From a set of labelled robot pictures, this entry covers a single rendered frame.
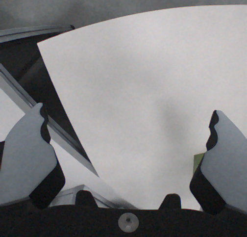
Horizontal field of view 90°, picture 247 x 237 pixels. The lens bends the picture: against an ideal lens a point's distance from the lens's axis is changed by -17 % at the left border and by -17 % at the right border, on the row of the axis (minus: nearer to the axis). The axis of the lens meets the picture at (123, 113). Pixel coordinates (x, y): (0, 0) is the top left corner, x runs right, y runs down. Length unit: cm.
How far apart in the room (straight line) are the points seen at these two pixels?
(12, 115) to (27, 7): 105
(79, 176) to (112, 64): 39
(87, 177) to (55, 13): 110
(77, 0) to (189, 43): 100
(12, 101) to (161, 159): 43
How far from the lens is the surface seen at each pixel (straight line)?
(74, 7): 121
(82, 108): 34
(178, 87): 32
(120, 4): 115
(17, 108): 43
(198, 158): 45
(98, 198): 62
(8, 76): 48
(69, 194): 63
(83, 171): 50
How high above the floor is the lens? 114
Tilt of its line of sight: 57 degrees down
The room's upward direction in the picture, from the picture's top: 176 degrees counter-clockwise
